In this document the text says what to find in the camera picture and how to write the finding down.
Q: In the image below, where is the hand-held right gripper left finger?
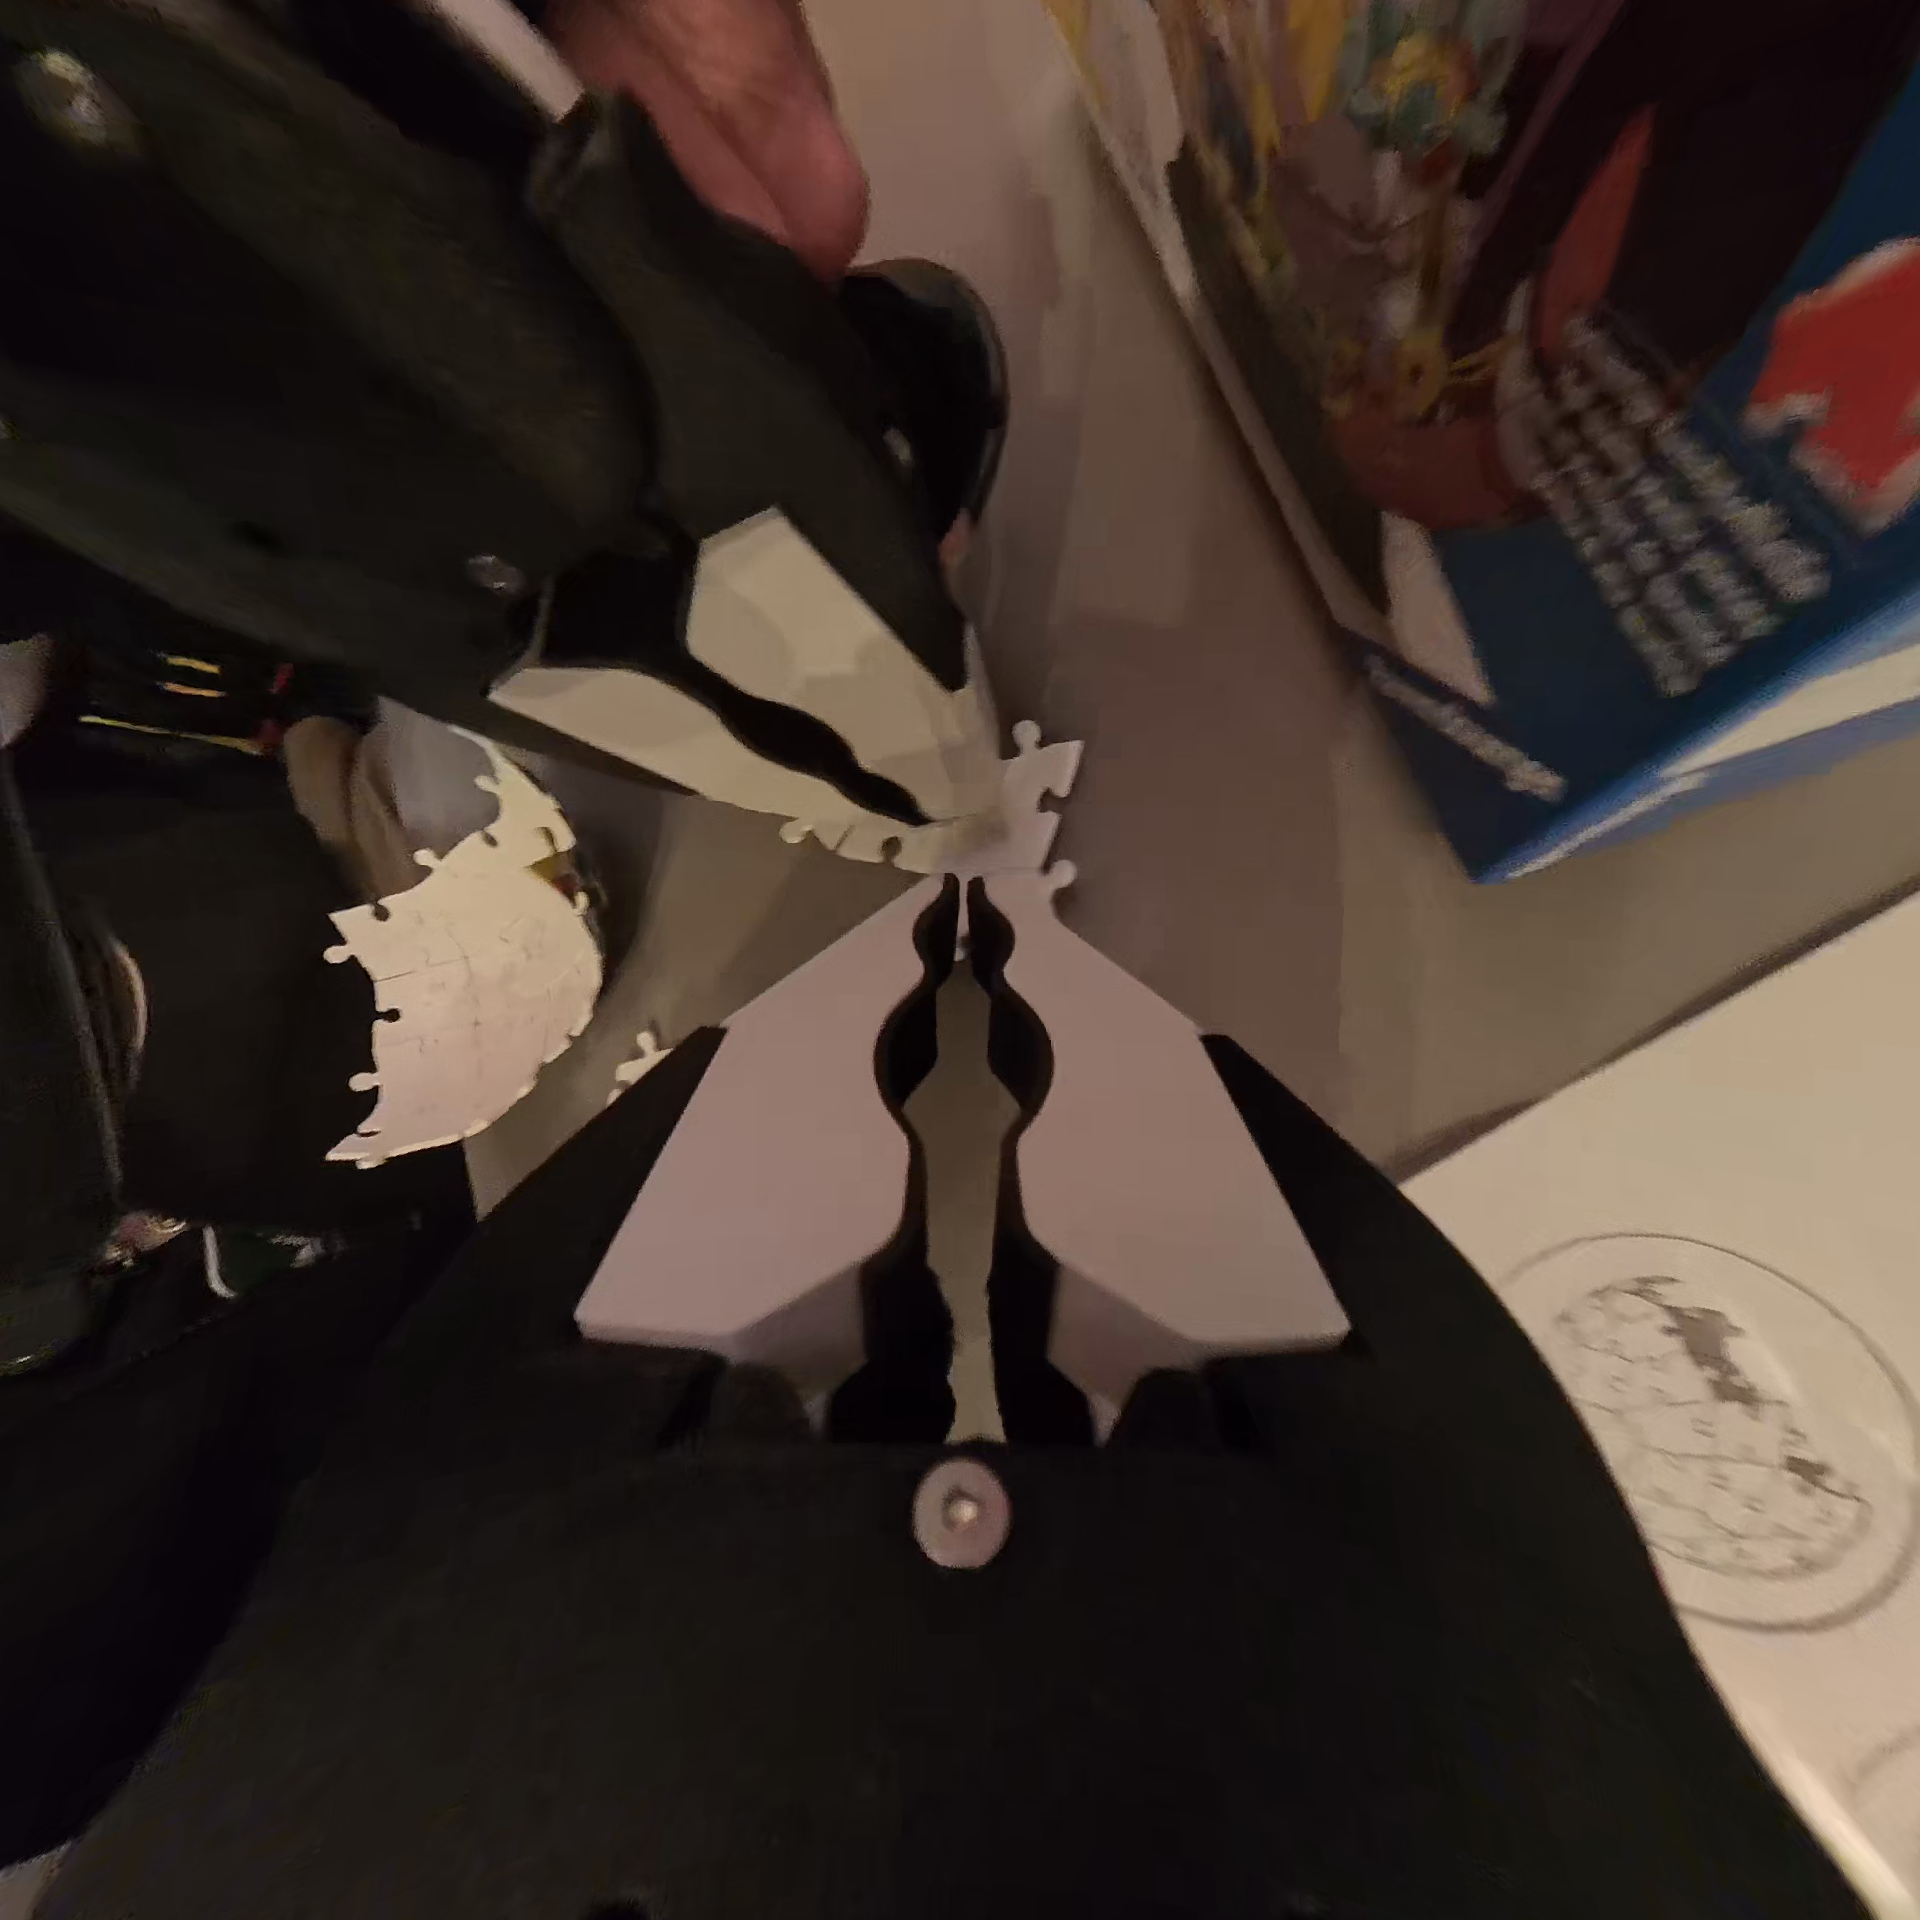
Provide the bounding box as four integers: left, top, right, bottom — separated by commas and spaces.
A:
576, 880, 962, 1355

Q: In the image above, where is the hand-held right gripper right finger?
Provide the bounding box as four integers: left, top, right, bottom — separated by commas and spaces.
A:
970, 880, 1354, 1386

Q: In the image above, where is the person's left hand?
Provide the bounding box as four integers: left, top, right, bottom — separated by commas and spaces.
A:
546, 0, 876, 280

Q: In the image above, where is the half-built white puzzle ball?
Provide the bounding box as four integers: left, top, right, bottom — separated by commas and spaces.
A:
320, 747, 606, 1172

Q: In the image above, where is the joined white puzzle piece strip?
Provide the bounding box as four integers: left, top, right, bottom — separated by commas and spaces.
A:
778, 718, 1086, 903

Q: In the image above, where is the white instruction sheet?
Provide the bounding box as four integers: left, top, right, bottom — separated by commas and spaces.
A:
1391, 885, 1920, 1920

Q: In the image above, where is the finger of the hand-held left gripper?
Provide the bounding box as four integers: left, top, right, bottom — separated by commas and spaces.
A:
679, 508, 1002, 822
491, 666, 922, 827

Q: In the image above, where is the blue puzzle ball box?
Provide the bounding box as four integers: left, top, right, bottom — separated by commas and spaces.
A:
1040, 0, 1920, 886

